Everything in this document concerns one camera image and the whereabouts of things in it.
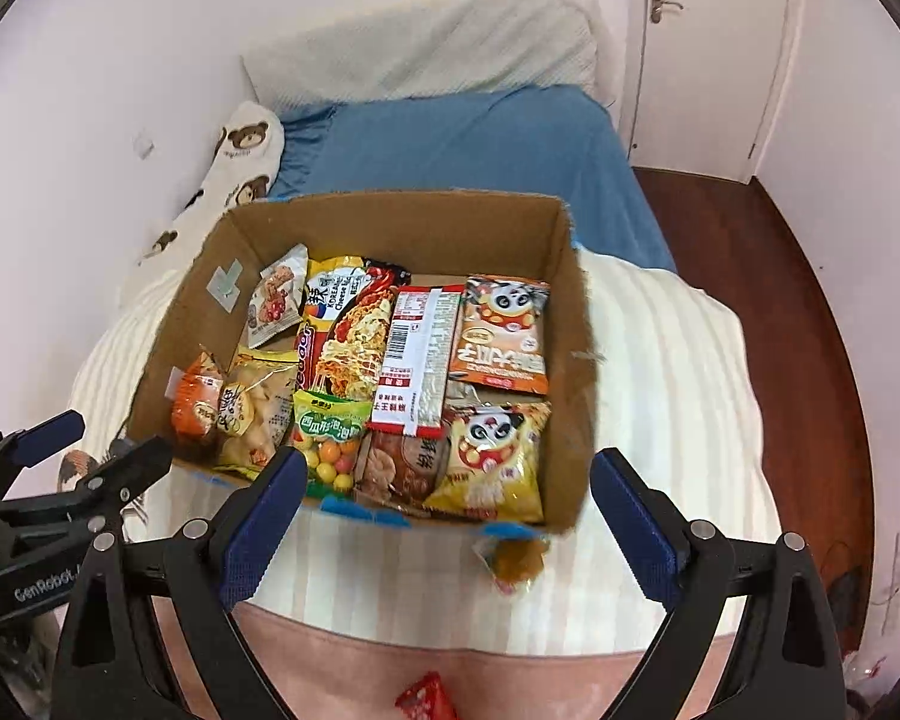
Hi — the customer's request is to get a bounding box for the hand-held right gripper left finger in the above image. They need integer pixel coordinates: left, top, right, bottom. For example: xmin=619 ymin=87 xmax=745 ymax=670
xmin=49 ymin=446 xmax=308 ymax=720

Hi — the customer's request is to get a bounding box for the clear jelly ball packet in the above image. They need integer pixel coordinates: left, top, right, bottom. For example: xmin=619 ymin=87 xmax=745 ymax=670
xmin=471 ymin=529 xmax=550 ymax=595

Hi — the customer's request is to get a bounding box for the bear print pillow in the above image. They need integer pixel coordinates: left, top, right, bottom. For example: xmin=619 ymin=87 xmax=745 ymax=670
xmin=120 ymin=101 xmax=286 ymax=308

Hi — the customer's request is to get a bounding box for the printed cardboard box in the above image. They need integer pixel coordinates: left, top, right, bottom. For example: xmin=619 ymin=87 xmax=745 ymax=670
xmin=124 ymin=190 xmax=597 ymax=541

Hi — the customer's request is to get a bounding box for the pale cracker packet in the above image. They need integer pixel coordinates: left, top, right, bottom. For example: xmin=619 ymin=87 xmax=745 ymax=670
xmin=214 ymin=349 xmax=301 ymax=473

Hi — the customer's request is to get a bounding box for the long red snack packet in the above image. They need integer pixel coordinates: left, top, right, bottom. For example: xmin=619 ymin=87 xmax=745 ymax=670
xmin=294 ymin=319 xmax=320 ymax=391

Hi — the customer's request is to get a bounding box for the orange panda snack packet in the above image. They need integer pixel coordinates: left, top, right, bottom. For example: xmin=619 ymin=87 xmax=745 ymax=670
xmin=448 ymin=275 xmax=552 ymax=396

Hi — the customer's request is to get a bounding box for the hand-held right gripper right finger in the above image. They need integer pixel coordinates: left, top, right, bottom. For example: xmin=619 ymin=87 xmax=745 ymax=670
xmin=589 ymin=448 xmax=848 ymax=720

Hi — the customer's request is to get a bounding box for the brown snack packet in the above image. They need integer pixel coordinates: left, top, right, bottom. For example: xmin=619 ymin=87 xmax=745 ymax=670
xmin=354 ymin=427 xmax=451 ymax=515

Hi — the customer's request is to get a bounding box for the blue bed sheet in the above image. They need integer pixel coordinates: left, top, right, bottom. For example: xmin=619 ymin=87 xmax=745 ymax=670
xmin=266 ymin=82 xmax=680 ymax=275

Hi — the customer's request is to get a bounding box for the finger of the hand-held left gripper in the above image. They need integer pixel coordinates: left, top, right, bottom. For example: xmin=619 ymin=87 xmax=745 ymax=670
xmin=0 ymin=410 xmax=87 ymax=500
xmin=0 ymin=436 xmax=173 ymax=533

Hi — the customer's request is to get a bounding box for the red white-label snack packet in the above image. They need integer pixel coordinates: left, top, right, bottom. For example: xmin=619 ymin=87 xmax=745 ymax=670
xmin=366 ymin=285 xmax=466 ymax=440

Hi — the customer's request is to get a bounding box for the white door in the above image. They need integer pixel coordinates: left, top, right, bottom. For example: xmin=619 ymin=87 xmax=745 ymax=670
xmin=619 ymin=0 xmax=803 ymax=185

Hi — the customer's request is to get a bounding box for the yellow panda snack packet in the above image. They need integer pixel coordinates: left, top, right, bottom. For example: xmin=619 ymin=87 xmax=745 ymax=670
xmin=422 ymin=401 xmax=552 ymax=526

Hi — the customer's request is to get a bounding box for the instant noodle packet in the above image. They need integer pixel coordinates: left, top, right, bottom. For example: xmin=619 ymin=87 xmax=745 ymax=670
xmin=304 ymin=255 xmax=412 ymax=402

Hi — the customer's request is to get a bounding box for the green bubble gum packet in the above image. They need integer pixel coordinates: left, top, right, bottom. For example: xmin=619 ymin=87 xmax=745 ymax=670
xmin=291 ymin=388 xmax=372 ymax=500

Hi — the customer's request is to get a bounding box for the small white snack packet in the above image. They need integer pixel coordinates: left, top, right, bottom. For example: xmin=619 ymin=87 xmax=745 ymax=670
xmin=246 ymin=244 xmax=310 ymax=350

